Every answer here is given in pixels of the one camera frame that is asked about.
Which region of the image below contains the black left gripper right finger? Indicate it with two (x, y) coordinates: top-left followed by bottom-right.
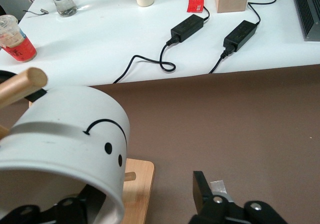
(189, 170), (290, 224)

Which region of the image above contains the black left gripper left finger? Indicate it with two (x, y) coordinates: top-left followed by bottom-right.
(0, 183), (108, 224)

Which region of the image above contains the white smiley face mug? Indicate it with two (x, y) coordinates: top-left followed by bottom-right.
(0, 70), (131, 224)

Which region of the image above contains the plastic cup red sleeve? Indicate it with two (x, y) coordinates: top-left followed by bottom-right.
(0, 14), (38, 63)

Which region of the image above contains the small tape patch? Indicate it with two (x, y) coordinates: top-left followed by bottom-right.
(210, 181), (229, 195)

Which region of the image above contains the wooden mug rack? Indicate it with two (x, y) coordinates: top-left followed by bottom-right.
(0, 67), (156, 224)

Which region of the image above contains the brown table mat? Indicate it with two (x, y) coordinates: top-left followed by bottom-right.
(0, 64), (320, 224)

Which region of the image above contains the black power adapter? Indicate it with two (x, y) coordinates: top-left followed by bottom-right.
(170, 13), (205, 43)
(223, 19), (259, 53)

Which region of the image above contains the red card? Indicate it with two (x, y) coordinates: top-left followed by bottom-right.
(186, 0), (206, 13)

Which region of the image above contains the clear glass bottle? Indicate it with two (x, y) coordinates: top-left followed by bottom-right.
(44, 0), (79, 18)

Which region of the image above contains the black finned heat sink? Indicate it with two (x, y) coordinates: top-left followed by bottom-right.
(292, 0), (320, 42)

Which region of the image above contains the black adapter mains cable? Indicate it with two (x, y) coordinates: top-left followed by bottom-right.
(208, 43), (237, 75)
(112, 35), (181, 84)

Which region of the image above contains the thin black adapter cable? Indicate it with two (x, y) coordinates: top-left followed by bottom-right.
(92, 0), (211, 22)
(247, 0), (279, 26)

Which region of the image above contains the grey usb cable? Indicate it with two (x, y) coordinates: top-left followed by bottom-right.
(22, 8), (50, 17)

